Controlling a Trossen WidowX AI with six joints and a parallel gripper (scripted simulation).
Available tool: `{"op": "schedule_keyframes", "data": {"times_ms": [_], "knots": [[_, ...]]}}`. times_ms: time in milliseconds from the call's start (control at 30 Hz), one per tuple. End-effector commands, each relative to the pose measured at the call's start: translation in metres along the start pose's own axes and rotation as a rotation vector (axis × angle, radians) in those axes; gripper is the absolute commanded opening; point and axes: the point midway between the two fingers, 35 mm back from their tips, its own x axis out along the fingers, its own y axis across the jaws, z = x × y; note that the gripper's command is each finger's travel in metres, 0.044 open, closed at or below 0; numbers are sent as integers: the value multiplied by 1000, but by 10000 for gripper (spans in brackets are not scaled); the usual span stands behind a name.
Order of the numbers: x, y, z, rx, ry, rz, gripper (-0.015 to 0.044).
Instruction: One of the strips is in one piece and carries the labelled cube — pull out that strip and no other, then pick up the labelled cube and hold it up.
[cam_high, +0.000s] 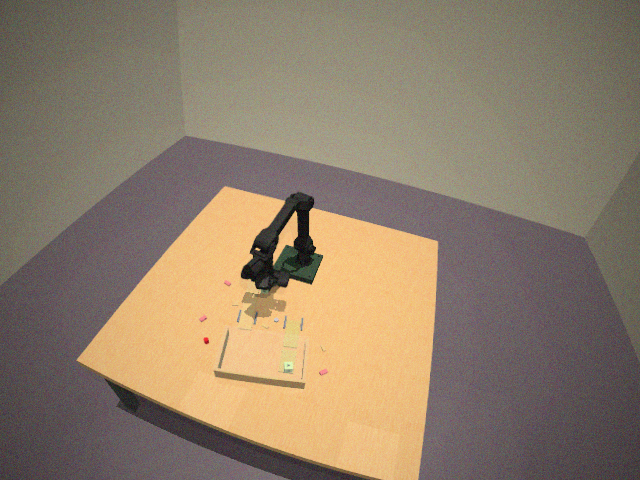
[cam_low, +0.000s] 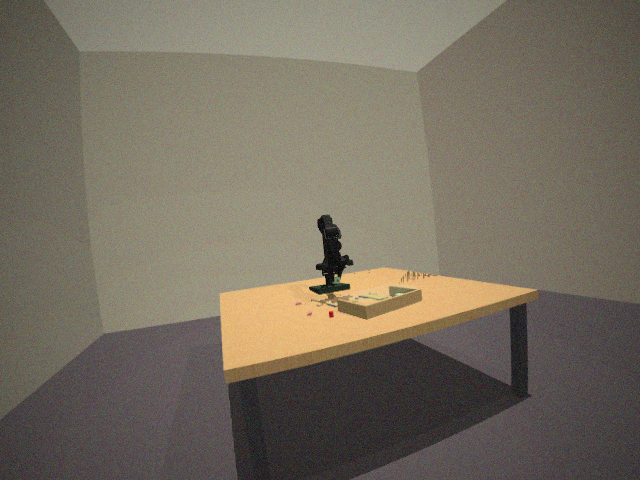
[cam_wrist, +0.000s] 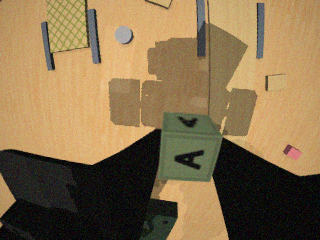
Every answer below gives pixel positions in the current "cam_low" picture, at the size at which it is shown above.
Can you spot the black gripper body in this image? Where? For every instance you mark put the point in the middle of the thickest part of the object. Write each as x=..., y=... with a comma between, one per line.
x=324, y=266

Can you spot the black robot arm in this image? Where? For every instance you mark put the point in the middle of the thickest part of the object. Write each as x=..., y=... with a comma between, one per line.
x=330, y=233

